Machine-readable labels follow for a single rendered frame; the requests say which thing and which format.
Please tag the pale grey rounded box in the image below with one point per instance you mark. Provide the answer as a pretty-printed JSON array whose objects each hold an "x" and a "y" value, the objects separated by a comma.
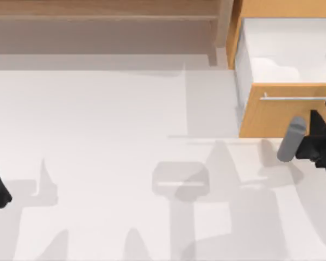
[{"x": 291, "y": 141}]

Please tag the wooden open shelf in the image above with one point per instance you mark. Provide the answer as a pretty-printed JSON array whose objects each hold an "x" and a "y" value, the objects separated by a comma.
[{"x": 103, "y": 32}]

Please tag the pulled-out drawer with white inside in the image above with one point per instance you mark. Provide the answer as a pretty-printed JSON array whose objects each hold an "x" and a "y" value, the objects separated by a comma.
[{"x": 282, "y": 40}]

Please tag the pale wooden drawer front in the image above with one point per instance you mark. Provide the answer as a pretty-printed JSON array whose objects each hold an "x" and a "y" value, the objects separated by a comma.
[{"x": 277, "y": 119}]

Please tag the wooden cupboard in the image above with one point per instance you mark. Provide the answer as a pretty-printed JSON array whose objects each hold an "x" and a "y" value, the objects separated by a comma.
[{"x": 235, "y": 24}]

